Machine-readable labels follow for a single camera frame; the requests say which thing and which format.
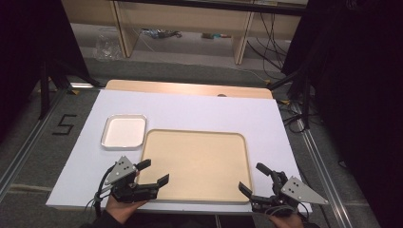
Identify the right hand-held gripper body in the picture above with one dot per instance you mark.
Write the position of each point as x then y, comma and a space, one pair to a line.
296, 191

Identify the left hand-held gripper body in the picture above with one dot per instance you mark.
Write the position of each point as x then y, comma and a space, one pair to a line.
120, 169

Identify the person's right hand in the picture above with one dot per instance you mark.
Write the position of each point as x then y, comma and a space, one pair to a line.
286, 221

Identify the person's left hand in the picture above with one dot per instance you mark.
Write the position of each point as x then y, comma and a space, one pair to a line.
122, 210

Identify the large beige tray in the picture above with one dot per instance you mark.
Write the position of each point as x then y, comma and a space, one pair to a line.
196, 164

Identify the small white tray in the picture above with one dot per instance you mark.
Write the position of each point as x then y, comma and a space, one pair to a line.
124, 131

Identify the white board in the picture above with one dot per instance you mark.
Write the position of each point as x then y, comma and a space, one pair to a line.
196, 110

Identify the wooden table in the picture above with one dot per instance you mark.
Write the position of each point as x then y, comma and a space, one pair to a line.
177, 88

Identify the black tripod stand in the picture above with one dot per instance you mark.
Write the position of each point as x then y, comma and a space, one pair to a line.
302, 91
47, 85

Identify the black curtain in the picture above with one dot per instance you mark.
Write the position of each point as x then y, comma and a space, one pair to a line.
364, 95
28, 47

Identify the clear plastic bag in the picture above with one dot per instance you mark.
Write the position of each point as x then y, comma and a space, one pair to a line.
107, 46

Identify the blue grey clutter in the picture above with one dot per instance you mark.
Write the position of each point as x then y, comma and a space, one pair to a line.
161, 33

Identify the small colourful box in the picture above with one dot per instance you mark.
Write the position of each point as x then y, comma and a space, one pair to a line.
215, 35

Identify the wooden shelf unit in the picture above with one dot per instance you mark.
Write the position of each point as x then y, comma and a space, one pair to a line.
190, 17

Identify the aluminium floor rail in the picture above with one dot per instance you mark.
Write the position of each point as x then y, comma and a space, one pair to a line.
28, 148
320, 171

